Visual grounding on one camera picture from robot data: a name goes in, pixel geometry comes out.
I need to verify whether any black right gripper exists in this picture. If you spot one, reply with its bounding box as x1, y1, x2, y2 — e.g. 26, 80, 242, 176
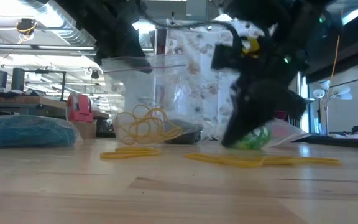
211, 0, 344, 149

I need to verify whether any grey workbench wooden top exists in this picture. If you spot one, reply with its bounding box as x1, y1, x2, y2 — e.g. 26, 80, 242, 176
0, 94, 110, 121

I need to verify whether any red tape dispenser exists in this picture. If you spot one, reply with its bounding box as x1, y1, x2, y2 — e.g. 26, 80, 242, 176
65, 94, 94, 124

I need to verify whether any white cardboard box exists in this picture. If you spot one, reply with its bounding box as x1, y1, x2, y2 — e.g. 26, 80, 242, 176
113, 114, 167, 141

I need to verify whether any black cable yellow tag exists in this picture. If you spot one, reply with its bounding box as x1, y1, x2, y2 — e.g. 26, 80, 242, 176
152, 20, 261, 60

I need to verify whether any black background rack frame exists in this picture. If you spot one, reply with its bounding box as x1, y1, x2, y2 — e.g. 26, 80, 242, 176
25, 68, 68, 102

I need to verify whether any dark grey canister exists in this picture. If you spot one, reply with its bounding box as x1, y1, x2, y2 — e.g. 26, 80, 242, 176
0, 70, 9, 94
10, 67, 26, 93

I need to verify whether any black ceiling device yellow cable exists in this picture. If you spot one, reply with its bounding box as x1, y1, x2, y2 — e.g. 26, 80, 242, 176
15, 17, 39, 44

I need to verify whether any green rubber band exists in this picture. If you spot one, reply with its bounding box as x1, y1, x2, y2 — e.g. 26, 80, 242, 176
231, 126, 272, 151

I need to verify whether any white floral curtain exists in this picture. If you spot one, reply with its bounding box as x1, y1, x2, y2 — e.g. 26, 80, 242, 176
165, 26, 245, 141

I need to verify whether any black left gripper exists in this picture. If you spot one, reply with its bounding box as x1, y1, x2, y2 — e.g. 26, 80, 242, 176
54, 0, 154, 75

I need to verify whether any brown cardboard block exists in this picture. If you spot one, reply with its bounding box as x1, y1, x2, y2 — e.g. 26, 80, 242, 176
72, 121, 98, 140

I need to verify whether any white multi-head lamp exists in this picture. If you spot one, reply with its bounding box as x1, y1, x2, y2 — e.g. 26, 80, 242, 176
306, 79, 353, 137

